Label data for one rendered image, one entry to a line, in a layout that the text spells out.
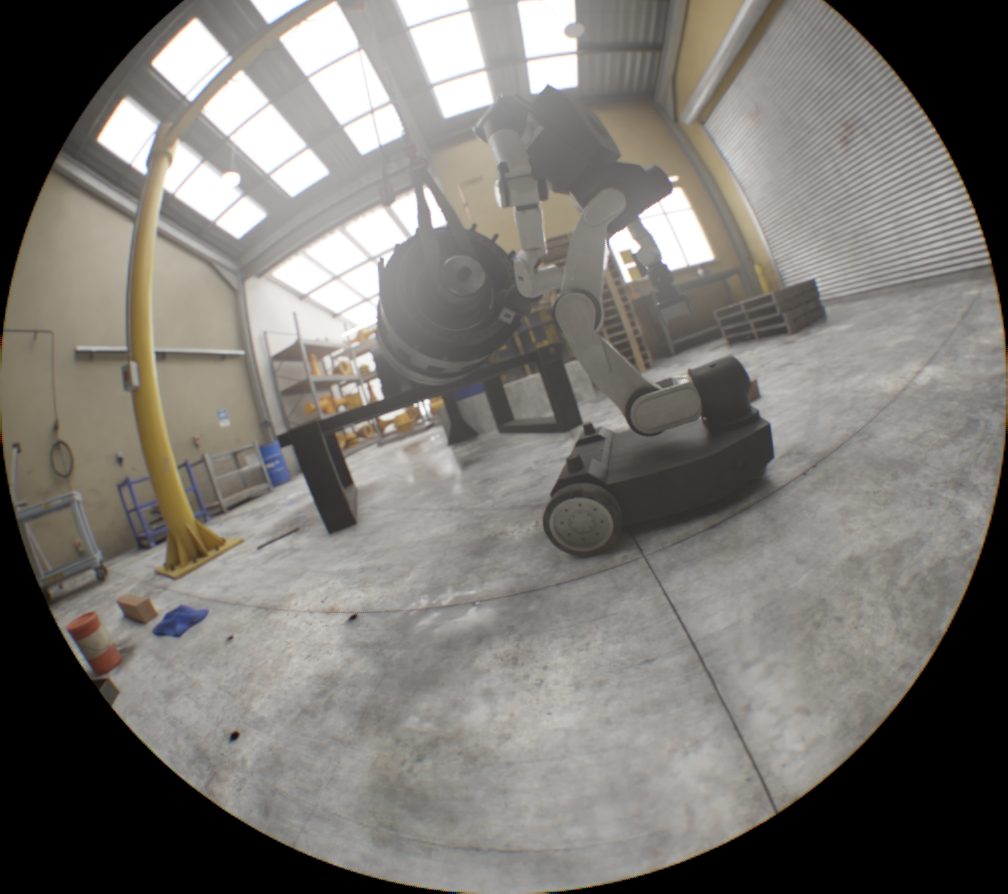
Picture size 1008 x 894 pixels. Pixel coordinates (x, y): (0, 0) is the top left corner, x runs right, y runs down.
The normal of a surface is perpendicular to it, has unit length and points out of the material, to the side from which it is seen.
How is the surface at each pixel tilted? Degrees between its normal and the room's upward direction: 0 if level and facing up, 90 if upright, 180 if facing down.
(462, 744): 0
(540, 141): 107
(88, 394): 90
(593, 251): 113
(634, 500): 90
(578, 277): 90
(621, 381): 90
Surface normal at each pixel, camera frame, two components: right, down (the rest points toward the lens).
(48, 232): 0.94, -0.32
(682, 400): -0.36, 0.15
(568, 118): -0.66, 0.37
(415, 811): -0.33, -0.95
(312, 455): 0.43, -0.12
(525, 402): -0.08, 0.06
